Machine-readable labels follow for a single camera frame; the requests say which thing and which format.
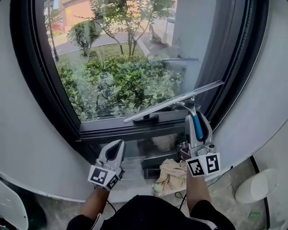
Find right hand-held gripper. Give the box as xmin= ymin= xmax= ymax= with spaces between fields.
xmin=176 ymin=111 xmax=221 ymax=178

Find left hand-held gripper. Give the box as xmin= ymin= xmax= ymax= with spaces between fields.
xmin=87 ymin=139 xmax=126 ymax=192

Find blue-handled metal squeegee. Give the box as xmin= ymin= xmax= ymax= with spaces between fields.
xmin=123 ymin=80 xmax=225 ymax=140

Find clear window glass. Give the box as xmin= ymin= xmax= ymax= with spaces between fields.
xmin=37 ymin=0 xmax=251 ymax=123

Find person's right forearm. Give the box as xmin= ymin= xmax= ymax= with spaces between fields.
xmin=185 ymin=172 xmax=212 ymax=215

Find person's left forearm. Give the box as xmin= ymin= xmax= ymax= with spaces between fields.
xmin=79 ymin=186 xmax=111 ymax=223

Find small lower glass pane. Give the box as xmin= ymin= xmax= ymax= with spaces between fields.
xmin=89 ymin=132 xmax=188 ymax=163

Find black rectangular vent box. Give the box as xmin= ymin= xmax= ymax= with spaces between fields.
xmin=142 ymin=167 xmax=161 ymax=179

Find beige patterned cloth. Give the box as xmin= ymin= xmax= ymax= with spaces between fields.
xmin=157 ymin=158 xmax=189 ymax=192

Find green hedge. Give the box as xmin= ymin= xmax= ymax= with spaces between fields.
xmin=56 ymin=54 xmax=183 ymax=122

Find person's black clothing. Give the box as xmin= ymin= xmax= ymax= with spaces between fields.
xmin=72 ymin=194 xmax=230 ymax=230

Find white round stool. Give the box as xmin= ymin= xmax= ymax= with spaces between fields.
xmin=234 ymin=168 xmax=280 ymax=204

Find thin black pole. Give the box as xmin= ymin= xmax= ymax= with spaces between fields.
xmin=249 ymin=155 xmax=271 ymax=230

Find white curved plastic object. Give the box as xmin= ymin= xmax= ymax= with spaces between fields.
xmin=0 ymin=172 xmax=29 ymax=230

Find round green bush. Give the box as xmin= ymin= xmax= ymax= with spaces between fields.
xmin=67 ymin=20 xmax=102 ymax=57

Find thin-trunked tree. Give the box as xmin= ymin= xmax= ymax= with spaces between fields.
xmin=89 ymin=0 xmax=176 ymax=57

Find black window frame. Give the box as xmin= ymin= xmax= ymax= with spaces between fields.
xmin=9 ymin=0 xmax=270 ymax=167

